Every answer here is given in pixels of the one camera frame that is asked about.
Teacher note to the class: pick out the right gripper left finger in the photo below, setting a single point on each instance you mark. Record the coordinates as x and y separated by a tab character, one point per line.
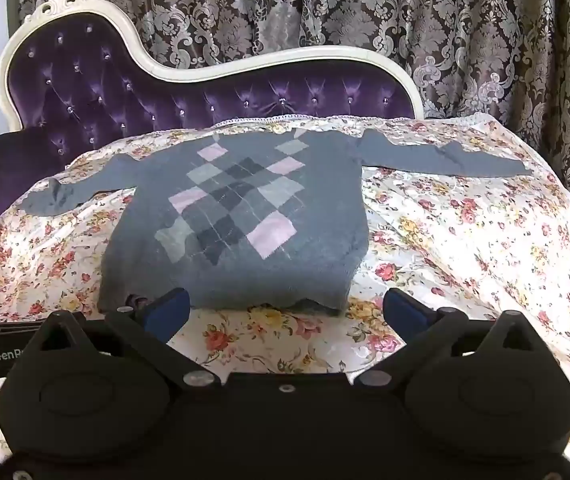
147	330

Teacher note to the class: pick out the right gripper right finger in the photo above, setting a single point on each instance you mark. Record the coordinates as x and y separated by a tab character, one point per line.
426	333

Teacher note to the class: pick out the grey argyle sweater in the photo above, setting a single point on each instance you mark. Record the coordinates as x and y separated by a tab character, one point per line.
249	218

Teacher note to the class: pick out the floral bed cover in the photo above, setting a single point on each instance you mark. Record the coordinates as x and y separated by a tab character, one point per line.
483	246

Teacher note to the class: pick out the purple tufted headboard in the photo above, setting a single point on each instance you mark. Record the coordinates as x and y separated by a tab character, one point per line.
75	76

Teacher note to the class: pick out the damask patterned curtain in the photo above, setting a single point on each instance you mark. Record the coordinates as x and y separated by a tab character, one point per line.
506	58

